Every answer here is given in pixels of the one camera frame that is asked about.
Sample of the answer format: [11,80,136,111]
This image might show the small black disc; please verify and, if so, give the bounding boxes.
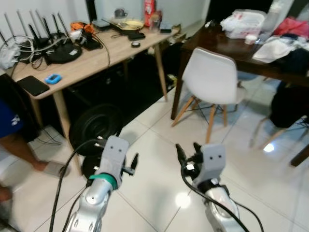
[81,155,114,179]

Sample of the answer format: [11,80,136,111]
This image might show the large black disc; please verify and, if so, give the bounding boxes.
[69,103,125,156]

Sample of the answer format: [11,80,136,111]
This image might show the white chair with wooden legs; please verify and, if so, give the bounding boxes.
[171,47,247,144]

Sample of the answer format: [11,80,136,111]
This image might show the large black bag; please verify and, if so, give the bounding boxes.
[268,82,309,129]

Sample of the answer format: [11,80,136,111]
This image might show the dark wood table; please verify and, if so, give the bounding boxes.
[170,19,309,121]

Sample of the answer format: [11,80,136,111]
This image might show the light wood table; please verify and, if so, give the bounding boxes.
[10,27,174,174]

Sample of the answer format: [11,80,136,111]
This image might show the person in blue shorts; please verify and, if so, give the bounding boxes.
[0,97,70,203]

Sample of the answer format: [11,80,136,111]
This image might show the small blue object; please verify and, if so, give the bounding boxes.
[44,73,62,84]

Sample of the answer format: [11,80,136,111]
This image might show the white cloth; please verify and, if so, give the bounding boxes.
[252,39,295,63]

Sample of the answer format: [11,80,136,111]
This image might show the flat black wallet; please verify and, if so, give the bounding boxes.
[127,31,146,40]

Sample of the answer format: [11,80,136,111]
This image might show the black pouch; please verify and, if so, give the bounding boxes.
[82,34,103,51]

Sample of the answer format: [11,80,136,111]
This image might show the black phone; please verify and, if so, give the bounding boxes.
[17,75,50,97]

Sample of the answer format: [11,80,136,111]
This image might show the black router with antennas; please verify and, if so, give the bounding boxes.
[28,12,84,64]

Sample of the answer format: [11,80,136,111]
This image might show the white plastic container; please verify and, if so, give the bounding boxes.
[221,10,266,39]

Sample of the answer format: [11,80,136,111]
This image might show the glass jar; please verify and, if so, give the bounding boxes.
[149,14,161,33]

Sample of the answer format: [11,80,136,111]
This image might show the dark clothes pile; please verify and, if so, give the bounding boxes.
[280,34,309,75]

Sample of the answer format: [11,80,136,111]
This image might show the black frying pan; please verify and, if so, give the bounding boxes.
[109,17,146,32]

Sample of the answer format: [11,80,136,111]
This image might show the red box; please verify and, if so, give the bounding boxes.
[144,0,156,27]

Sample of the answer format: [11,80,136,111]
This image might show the clear plastic bottle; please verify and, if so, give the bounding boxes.
[261,2,283,44]

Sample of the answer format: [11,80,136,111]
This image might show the small orange object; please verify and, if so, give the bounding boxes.
[70,21,87,33]

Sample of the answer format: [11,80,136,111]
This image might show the grey cup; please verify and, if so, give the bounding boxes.
[114,8,128,20]

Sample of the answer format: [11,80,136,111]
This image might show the pink cloth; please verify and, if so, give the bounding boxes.
[275,17,309,39]

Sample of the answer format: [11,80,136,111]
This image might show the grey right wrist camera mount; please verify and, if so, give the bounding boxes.
[199,144,226,182]

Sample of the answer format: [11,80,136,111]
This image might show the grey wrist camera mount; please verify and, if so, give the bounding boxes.
[97,136,130,177]
[199,144,226,182]

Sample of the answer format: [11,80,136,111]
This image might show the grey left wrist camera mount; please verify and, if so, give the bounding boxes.
[97,136,130,177]

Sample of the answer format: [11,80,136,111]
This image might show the white cable bundle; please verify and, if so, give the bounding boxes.
[0,35,37,68]

